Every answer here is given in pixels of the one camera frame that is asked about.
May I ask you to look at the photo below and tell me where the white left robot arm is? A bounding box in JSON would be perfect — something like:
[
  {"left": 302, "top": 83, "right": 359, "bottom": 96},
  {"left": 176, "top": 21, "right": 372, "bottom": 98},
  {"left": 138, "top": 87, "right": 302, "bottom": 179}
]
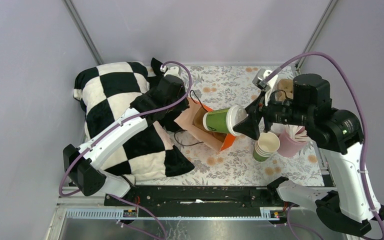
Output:
[{"left": 58, "top": 61, "right": 193, "bottom": 206}]

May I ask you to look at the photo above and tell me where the floral table mat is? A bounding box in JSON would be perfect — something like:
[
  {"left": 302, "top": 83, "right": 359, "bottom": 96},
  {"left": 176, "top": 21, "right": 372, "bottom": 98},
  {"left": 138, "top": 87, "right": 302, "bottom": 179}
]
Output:
[{"left": 72, "top": 65, "right": 325, "bottom": 187}]

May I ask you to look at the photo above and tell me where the orange paper bag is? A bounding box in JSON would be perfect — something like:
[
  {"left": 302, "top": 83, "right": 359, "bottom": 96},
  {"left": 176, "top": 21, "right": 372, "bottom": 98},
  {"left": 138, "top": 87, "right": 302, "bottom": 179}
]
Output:
[{"left": 174, "top": 96, "right": 237, "bottom": 152}]

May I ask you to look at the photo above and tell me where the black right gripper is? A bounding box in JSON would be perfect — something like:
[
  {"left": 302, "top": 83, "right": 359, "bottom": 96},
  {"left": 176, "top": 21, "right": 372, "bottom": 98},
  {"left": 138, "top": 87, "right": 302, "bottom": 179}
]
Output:
[{"left": 233, "top": 87, "right": 312, "bottom": 140}]

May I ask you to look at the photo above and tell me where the white plastic cup lid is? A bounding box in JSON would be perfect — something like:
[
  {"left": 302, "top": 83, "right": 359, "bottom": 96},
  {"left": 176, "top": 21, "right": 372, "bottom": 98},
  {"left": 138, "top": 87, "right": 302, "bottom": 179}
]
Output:
[{"left": 225, "top": 105, "right": 248, "bottom": 137}]

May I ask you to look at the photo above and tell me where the stack of green paper cups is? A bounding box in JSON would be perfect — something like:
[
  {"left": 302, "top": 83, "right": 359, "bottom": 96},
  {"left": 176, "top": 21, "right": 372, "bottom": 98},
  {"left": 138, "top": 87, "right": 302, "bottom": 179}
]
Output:
[{"left": 252, "top": 132, "right": 280, "bottom": 162}]

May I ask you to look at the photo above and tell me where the pink cup of stirrers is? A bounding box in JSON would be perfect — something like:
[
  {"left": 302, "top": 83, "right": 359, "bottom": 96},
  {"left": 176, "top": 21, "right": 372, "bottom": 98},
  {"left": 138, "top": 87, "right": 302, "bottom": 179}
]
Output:
[{"left": 277, "top": 125, "right": 311, "bottom": 158}]

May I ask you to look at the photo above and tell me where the green paper coffee cup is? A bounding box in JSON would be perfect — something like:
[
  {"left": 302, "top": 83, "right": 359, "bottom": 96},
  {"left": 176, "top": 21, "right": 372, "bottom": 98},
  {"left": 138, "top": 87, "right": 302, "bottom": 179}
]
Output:
[{"left": 202, "top": 108, "right": 229, "bottom": 134}]

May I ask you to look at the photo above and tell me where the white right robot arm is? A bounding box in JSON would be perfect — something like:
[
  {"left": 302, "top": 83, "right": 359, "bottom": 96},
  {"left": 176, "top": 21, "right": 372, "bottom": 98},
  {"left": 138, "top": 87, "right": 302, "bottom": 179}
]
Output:
[{"left": 233, "top": 70, "right": 384, "bottom": 238}]

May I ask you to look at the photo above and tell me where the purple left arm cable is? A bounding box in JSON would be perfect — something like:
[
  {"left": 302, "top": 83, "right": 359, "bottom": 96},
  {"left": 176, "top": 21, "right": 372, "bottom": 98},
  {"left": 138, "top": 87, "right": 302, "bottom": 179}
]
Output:
[{"left": 58, "top": 60, "right": 194, "bottom": 240}]

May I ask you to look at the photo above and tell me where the black white checkered blanket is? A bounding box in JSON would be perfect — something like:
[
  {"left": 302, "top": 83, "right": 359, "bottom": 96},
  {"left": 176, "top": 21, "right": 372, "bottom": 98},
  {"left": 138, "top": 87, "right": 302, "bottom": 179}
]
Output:
[{"left": 71, "top": 59, "right": 194, "bottom": 182}]

